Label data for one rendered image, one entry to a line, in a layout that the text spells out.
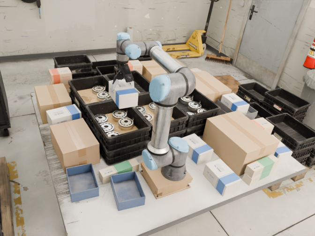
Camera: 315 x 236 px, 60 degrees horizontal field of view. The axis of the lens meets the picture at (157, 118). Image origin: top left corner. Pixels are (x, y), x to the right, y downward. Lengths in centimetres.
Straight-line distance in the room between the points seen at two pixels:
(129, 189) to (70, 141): 46
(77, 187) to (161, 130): 63
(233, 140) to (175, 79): 75
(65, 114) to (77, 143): 30
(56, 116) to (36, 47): 318
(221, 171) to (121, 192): 61
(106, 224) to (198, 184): 61
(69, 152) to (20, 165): 132
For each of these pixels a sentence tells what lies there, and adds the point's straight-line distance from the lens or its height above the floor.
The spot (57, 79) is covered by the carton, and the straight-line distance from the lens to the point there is 239.
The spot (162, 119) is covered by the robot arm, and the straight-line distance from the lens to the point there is 130.
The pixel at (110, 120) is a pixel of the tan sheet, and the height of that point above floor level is 83.
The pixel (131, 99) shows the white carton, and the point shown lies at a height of 110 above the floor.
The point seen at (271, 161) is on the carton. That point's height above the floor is 82.
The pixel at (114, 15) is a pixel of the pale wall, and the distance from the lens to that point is 515.
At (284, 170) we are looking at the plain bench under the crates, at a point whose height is 70.
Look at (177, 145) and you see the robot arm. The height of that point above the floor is 101.
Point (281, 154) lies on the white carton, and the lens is 206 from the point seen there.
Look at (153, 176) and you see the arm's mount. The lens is 162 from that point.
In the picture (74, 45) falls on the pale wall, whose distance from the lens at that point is 511.
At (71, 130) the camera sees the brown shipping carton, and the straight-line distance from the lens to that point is 182.
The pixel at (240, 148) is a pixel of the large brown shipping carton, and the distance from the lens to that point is 179.
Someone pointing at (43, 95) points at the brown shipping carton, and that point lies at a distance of 222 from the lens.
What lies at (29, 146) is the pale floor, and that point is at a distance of 312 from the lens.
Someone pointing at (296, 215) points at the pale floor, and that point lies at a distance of 286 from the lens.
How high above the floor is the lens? 195
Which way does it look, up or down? 34 degrees down
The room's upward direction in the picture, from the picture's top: 7 degrees clockwise
